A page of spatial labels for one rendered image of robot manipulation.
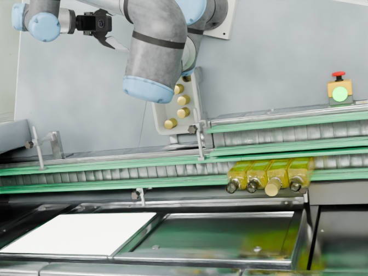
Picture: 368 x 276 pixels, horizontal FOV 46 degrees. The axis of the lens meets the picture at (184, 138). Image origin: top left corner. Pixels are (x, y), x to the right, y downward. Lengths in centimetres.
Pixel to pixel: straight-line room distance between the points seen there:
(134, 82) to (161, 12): 15
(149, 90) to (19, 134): 110
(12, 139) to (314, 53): 122
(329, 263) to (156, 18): 69
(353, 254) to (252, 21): 81
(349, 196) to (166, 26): 82
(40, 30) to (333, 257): 92
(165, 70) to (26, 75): 112
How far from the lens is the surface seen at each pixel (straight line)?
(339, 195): 145
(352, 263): 112
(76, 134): 186
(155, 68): 92
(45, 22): 120
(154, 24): 91
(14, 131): 193
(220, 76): 156
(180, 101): 155
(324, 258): 115
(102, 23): 129
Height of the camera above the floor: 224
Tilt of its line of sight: 66 degrees down
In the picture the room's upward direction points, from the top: 121 degrees counter-clockwise
